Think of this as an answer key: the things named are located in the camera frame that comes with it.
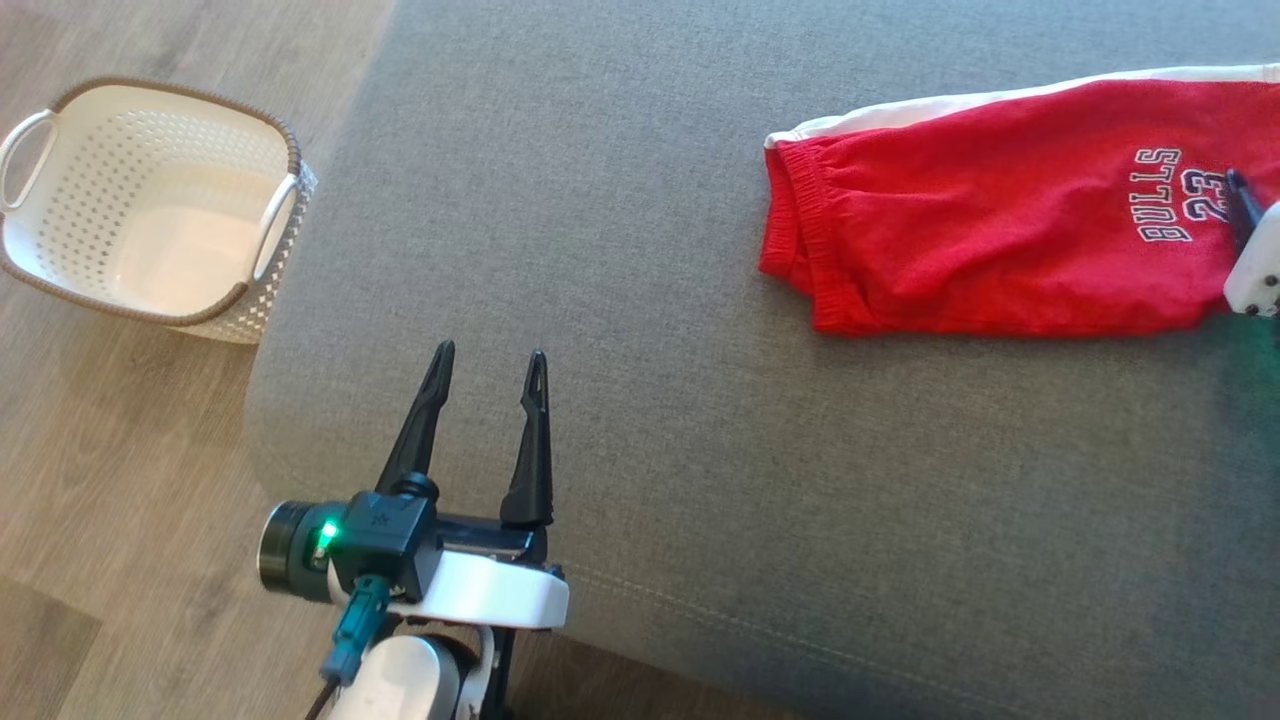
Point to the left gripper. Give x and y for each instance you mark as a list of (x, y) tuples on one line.
[(490, 595)]

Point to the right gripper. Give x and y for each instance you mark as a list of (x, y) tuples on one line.
[(1262, 270)]

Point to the red Bulls basketball shorts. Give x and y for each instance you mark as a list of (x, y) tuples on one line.
[(1000, 230)]

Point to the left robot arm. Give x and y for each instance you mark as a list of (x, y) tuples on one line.
[(410, 680)]

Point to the large grey sofa seat cushion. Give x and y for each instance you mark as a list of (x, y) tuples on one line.
[(750, 450)]

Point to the white perforated laundry basket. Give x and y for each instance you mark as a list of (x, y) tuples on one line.
[(150, 210)]

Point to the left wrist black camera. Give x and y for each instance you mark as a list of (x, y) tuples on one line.
[(385, 535)]

